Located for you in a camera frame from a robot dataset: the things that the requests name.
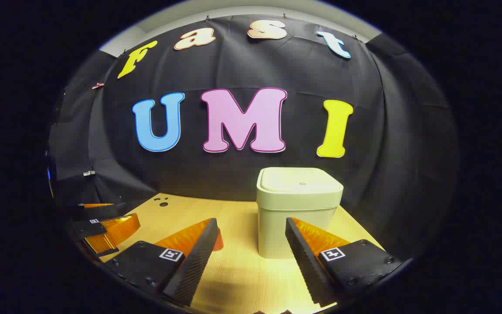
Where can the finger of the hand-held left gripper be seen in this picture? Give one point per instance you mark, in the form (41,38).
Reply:
(103,211)
(86,227)

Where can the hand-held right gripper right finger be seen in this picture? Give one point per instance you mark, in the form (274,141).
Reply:
(310,266)

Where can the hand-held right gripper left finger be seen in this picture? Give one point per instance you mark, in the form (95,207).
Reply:
(190,270)

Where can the pale green desktop garbage bin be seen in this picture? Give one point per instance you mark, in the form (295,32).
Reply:
(294,205)

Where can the wooden desktop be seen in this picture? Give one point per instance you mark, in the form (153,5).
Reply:
(238,270)

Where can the small red clip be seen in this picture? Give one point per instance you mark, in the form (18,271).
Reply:
(98,85)

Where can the black backdrop cloth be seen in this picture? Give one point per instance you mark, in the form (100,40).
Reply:
(233,65)

